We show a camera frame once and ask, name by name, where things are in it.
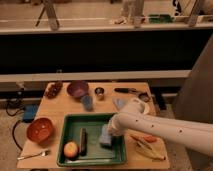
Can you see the red yellow apple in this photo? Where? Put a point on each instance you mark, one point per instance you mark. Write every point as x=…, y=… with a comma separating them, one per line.
x=70, y=149

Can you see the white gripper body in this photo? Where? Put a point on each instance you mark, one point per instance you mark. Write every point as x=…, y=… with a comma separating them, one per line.
x=114, y=127

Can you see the green plastic tray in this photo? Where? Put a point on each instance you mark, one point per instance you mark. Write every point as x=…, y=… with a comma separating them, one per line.
x=96, y=154

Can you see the black handled knife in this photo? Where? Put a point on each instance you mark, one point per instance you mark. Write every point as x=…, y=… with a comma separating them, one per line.
x=127, y=90

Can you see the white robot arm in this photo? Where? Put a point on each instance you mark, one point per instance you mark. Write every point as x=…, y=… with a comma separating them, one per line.
x=134, y=115

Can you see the purple bowl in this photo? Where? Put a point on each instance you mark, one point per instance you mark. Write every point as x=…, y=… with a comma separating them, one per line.
x=78, y=89

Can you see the wooden table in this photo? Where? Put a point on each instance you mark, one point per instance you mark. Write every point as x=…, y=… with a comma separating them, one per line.
x=56, y=109

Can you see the dark brush bar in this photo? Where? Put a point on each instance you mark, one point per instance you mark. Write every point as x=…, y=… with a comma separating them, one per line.
x=83, y=142

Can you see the blue box on floor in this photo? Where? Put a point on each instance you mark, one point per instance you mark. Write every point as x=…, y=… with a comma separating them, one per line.
x=29, y=113

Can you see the yellow banana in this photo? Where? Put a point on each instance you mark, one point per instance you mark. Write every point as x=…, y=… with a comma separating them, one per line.
x=147, y=152

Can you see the small round tin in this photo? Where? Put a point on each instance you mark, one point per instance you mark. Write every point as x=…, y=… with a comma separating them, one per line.
x=144, y=97

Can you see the blue grey cup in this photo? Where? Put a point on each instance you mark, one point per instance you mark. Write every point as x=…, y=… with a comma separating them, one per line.
x=87, y=102

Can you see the orange carrot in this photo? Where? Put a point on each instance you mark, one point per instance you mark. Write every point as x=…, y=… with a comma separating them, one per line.
x=149, y=139

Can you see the blue sponge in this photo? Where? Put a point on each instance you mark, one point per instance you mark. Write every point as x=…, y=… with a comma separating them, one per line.
x=105, y=138

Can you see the small metal cup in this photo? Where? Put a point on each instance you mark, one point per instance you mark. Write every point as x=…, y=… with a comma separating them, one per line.
x=99, y=92

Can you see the orange bowl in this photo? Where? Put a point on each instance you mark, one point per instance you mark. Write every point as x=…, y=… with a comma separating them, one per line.
x=40, y=130

